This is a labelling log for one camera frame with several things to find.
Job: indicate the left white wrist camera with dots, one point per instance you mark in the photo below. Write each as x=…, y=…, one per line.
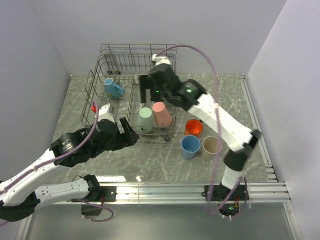
x=105, y=114

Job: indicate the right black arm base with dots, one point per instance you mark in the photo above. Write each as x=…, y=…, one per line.
x=233, y=208

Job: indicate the pink plastic cup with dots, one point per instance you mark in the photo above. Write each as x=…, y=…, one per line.
x=161, y=114

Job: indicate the orange mug black handle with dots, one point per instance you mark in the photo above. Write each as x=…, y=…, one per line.
x=193, y=127

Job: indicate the beige plastic cup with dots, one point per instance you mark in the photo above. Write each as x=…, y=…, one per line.
x=210, y=147

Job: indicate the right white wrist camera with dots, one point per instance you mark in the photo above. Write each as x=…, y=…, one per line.
x=160, y=59

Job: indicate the aluminium mounting rail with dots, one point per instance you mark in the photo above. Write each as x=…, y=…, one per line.
x=158, y=193

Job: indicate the green plastic cup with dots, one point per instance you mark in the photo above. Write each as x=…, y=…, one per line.
x=145, y=120

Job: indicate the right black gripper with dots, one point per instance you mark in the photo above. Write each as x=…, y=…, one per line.
x=146, y=82

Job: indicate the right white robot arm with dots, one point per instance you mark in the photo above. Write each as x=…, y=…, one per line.
x=189, y=95

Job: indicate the light blue floral mug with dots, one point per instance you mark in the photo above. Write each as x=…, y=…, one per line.
x=112, y=89

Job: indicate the blue plastic cup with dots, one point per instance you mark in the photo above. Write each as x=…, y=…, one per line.
x=190, y=145

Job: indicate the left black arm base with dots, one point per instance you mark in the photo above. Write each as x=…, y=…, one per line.
x=106, y=195

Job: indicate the grey wire dish rack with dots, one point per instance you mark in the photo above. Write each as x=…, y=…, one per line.
x=124, y=63

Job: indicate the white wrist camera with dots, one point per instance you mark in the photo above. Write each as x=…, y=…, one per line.
x=160, y=59
x=105, y=114

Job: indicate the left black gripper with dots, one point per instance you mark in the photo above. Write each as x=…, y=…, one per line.
x=131, y=136

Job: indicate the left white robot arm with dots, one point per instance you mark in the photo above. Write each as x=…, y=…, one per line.
x=23, y=194

